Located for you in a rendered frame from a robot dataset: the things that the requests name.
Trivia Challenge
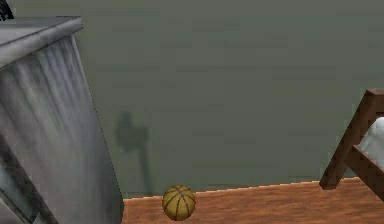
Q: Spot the white bed mattress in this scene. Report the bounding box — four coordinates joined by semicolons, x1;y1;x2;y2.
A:
358;116;384;169

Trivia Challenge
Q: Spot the brown wooden bed frame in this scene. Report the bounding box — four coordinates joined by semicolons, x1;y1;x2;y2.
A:
318;88;384;203

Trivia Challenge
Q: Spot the orange basketball with black stripes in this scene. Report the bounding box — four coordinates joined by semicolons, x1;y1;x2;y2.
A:
161;184;197;222

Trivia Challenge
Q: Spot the black object on cabinet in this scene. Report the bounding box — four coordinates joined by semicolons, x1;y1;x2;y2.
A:
0;0;15;22

